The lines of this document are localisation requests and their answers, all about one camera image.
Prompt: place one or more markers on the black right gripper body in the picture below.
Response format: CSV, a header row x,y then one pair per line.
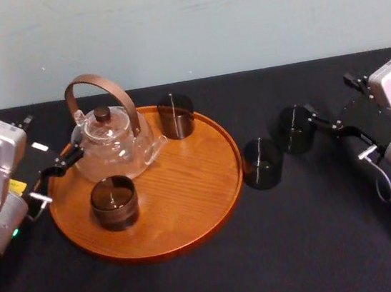
x,y
366,116

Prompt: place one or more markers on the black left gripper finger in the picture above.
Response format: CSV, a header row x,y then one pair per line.
x,y
64,165

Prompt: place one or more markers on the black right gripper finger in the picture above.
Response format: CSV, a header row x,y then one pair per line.
x,y
331,124

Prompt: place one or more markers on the dark smoked glass cup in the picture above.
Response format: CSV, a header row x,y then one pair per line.
x,y
296,132
263,166
177,119
115,207

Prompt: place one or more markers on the glass teapot lid, dark knob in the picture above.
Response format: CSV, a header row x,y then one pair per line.
x,y
104,123

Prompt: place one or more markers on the round brown wooden tray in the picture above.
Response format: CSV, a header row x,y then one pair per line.
x,y
187,190

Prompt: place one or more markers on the black table cloth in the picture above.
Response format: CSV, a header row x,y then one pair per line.
x,y
302,247

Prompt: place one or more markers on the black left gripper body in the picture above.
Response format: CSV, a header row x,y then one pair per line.
x,y
33,163

